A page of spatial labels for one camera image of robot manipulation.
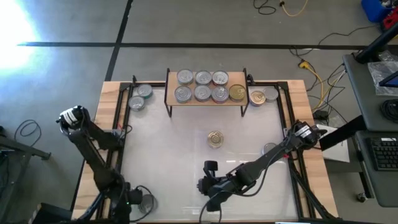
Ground blue bin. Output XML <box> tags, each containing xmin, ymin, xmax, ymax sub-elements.
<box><xmin>360</xmin><ymin>0</ymin><xmax>395</xmax><ymax>23</ymax></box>

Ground dark blue labelled can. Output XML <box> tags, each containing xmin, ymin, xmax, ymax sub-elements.
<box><xmin>193</xmin><ymin>84</ymin><xmax>212</xmax><ymax>103</ymax></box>
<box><xmin>194</xmin><ymin>69</ymin><xmax>213</xmax><ymax>86</ymax></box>

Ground wooden shelf with black frame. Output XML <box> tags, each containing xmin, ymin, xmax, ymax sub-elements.
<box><xmin>164</xmin><ymin>67</ymin><xmax>249</xmax><ymax>118</ymax></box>

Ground black box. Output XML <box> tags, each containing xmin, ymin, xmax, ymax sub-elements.
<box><xmin>30</xmin><ymin>202</ymin><xmax>73</xmax><ymax>224</ymax></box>

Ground grey keyboard desk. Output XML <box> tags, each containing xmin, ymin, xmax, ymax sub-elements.
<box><xmin>354</xmin><ymin>129</ymin><xmax>398</xmax><ymax>208</ymax></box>

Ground white paper sheet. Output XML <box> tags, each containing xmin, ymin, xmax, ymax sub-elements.
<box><xmin>321</xmin><ymin>125</ymin><xmax>351</xmax><ymax>164</ymax></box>

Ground grey metal stand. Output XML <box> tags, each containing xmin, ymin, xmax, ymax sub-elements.
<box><xmin>0</xmin><ymin>126</ymin><xmax>52</xmax><ymax>224</ymax></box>

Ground black floor tape stripe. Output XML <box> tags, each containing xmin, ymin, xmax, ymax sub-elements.
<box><xmin>17</xmin><ymin>42</ymin><xmax>368</xmax><ymax>50</ymax></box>
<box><xmin>104</xmin><ymin>0</ymin><xmax>134</xmax><ymax>82</ymax></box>

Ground yellow extension cord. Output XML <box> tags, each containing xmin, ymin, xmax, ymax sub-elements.
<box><xmin>297</xmin><ymin>60</ymin><xmax>346</xmax><ymax>110</ymax></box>

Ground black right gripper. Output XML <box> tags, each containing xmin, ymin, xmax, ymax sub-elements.
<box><xmin>198</xmin><ymin>159</ymin><xmax>234</xmax><ymax>213</ymax></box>

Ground black metal table frame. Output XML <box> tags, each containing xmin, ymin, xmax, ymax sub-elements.
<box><xmin>79</xmin><ymin>74</ymin><xmax>338</xmax><ymax>224</ymax></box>

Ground red box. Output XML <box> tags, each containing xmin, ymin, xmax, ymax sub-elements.
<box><xmin>381</xmin><ymin>6</ymin><xmax>398</xmax><ymax>31</ymax></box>

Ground yellow floor cable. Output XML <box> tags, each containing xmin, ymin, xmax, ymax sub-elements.
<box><xmin>279</xmin><ymin>0</ymin><xmax>309</xmax><ymax>17</ymax></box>

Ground blue screen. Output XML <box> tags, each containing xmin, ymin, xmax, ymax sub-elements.
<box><xmin>378</xmin><ymin>70</ymin><xmax>398</xmax><ymax>88</ymax></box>

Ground black flat bar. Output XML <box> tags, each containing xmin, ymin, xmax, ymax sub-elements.
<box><xmin>318</xmin><ymin>114</ymin><xmax>367</xmax><ymax>152</ymax></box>

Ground clear plastic bag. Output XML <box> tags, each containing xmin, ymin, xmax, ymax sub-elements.
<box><xmin>367</xmin><ymin>60</ymin><xmax>398</xmax><ymax>96</ymax></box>

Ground black looped floor cable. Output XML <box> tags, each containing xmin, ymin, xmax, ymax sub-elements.
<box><xmin>12</xmin><ymin>119</ymin><xmax>42</xmax><ymax>147</ymax></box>

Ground green can with gold lid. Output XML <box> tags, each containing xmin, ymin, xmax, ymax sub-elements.
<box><xmin>228</xmin><ymin>83</ymin><xmax>248</xmax><ymax>103</ymax></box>

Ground white glossy table sheet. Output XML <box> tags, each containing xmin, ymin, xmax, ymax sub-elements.
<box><xmin>113</xmin><ymin>86</ymin><xmax>299</xmax><ymax>222</ymax></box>

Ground black keyboard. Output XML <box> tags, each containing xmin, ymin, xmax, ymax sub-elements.
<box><xmin>369</xmin><ymin>136</ymin><xmax>398</xmax><ymax>172</ymax></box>

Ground coiled black cable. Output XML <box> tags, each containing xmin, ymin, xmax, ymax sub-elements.
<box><xmin>381</xmin><ymin>98</ymin><xmax>398</xmax><ymax>123</ymax></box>

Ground pink and blue labelled can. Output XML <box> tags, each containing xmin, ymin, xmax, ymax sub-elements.
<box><xmin>249</xmin><ymin>90</ymin><xmax>267</xmax><ymax>108</ymax></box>
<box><xmin>206</xmin><ymin>130</ymin><xmax>225</xmax><ymax>149</ymax></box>

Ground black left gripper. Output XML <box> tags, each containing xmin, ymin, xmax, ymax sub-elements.
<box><xmin>106</xmin><ymin>181</ymin><xmax>145</xmax><ymax>224</ymax></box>

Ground green and white labelled can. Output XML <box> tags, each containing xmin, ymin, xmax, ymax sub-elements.
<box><xmin>262</xmin><ymin>142</ymin><xmax>277</xmax><ymax>156</ymax></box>

